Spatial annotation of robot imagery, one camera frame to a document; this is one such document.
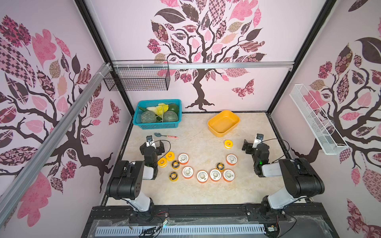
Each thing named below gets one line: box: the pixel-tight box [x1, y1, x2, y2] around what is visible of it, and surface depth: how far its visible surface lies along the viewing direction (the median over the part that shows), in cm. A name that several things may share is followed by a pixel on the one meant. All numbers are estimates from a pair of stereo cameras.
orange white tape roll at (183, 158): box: [177, 152, 190, 166], surface depth 94 cm
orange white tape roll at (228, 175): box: [222, 168, 236, 183], surface depth 87 cm
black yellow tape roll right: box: [215, 162, 226, 172], surface depth 92 cm
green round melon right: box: [163, 110, 179, 122], surface depth 106 cm
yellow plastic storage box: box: [207, 110, 241, 138], surface depth 115 cm
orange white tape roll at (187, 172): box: [181, 165, 194, 180], surface depth 88 cm
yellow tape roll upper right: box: [223, 139, 234, 150], surface depth 102 cm
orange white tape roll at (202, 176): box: [196, 169, 209, 184], surface depth 87 cm
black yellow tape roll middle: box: [171, 159, 181, 170], surface depth 93 cm
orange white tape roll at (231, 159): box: [226, 153, 239, 167], surface depth 94 cm
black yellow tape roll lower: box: [168, 171, 180, 182], surface depth 88 cm
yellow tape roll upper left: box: [165, 151, 176, 162], surface depth 96 cm
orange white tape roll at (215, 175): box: [209, 168, 222, 182], surface depth 87 cm
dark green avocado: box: [168, 103, 180, 116], surface depth 115 cm
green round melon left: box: [140, 110, 157, 124], surface depth 105 cm
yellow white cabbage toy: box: [146, 103, 170, 119], surface depth 116 cm
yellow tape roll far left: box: [157, 157, 168, 169], surface depth 92 cm
